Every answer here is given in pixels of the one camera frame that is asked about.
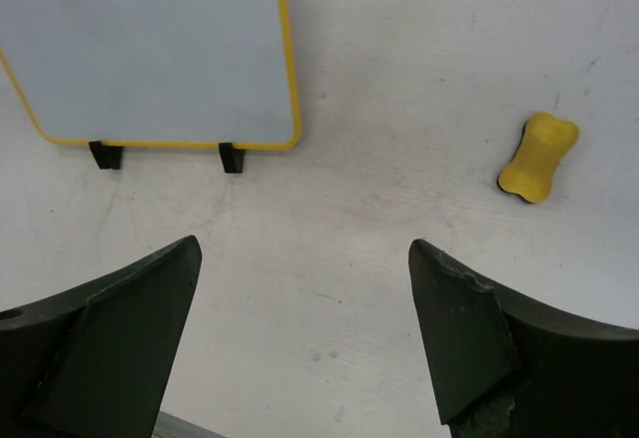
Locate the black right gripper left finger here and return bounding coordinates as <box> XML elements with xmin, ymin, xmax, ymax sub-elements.
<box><xmin>1</xmin><ymin>235</ymin><xmax>202</xmax><ymax>437</ymax></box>

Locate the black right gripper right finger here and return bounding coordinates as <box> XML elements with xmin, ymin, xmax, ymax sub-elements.
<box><xmin>408</xmin><ymin>239</ymin><xmax>638</xmax><ymax>437</ymax></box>

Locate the yellow black whiteboard eraser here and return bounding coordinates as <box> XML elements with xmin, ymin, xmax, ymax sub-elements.
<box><xmin>497</xmin><ymin>112</ymin><xmax>580</xmax><ymax>204</ymax></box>

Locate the yellow framed whiteboard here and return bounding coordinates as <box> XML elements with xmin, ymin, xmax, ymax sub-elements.
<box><xmin>1</xmin><ymin>0</ymin><xmax>303</xmax><ymax>151</ymax></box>

